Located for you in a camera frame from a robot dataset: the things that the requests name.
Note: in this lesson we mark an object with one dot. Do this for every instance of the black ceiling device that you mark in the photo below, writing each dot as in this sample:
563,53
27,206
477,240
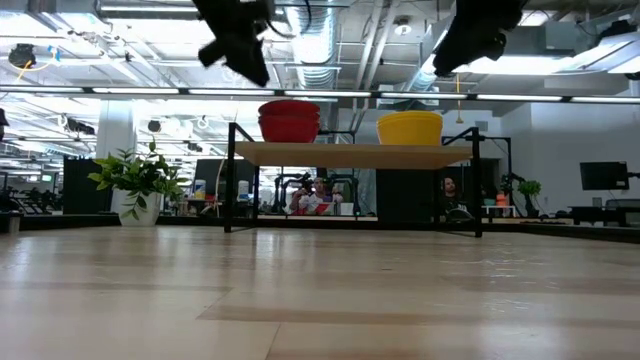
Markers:
22,55

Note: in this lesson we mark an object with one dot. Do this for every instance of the silver ribbed ventilation duct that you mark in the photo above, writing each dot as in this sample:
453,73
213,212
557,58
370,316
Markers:
315,55

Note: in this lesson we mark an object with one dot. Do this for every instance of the black desk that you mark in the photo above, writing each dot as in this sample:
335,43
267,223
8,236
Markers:
600,212

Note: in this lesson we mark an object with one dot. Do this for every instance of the green leafy plant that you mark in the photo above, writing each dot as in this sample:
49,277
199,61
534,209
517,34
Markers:
132,175

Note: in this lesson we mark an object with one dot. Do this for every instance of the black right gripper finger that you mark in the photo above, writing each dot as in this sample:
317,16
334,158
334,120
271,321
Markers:
465,52

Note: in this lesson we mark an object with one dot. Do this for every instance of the black screen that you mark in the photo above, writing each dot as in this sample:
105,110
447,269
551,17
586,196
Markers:
215,170

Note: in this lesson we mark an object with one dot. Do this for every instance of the white round ceiling detector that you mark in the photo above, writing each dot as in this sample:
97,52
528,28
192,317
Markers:
403,29

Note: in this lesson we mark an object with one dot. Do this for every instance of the black wall monitor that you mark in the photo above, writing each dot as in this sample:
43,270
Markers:
604,176

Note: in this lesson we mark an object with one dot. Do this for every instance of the black cabinet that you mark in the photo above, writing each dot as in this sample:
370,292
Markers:
80,185

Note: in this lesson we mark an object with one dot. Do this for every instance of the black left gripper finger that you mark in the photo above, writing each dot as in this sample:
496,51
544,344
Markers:
210,54
247,62

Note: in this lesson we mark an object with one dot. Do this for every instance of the small green potted plant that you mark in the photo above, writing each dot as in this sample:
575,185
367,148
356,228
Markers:
529,190

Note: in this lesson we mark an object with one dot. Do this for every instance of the white container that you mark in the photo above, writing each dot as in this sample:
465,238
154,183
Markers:
200,190
243,191

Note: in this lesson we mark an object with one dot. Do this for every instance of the white plant pot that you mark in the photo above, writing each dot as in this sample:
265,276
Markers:
150,212

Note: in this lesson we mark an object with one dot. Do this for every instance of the white column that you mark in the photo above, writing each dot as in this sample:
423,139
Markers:
115,130

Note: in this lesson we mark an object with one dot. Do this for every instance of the orange container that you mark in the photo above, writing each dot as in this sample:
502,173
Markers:
502,200

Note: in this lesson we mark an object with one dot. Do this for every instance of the wooden shelf with black frame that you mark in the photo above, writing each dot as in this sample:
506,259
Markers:
350,156

